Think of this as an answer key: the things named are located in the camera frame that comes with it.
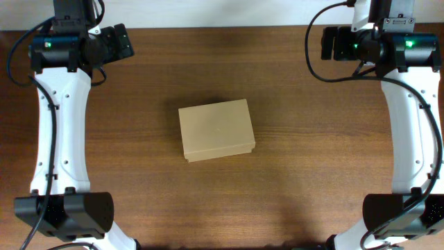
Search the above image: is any brown cardboard box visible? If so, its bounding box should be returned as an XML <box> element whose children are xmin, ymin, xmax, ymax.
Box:
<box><xmin>178</xmin><ymin>99</ymin><xmax>256</xmax><ymax>163</ymax></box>

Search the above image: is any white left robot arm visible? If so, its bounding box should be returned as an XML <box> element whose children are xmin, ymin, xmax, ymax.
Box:
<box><xmin>14</xmin><ymin>0</ymin><xmax>140</xmax><ymax>249</ymax></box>

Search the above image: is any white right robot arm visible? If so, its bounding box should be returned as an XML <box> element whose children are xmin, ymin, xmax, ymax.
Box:
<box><xmin>321</xmin><ymin>1</ymin><xmax>443</xmax><ymax>250</ymax></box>

